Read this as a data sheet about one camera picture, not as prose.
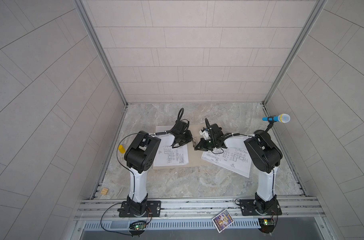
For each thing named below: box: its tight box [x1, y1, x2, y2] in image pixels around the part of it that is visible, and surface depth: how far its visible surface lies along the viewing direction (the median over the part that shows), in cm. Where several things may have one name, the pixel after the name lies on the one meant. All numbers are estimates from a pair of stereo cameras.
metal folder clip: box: [193, 136, 198, 148], surface depth 96 cm
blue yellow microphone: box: [262, 113, 291, 124], surface depth 79 cm
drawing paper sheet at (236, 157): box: [201, 135, 253, 178], surface depth 87 cm
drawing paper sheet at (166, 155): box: [153, 144, 189, 167], surface depth 89 cm
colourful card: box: [212, 209, 235, 234], surface depth 68 cm
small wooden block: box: [100, 188, 109, 195], surface depth 77 cm
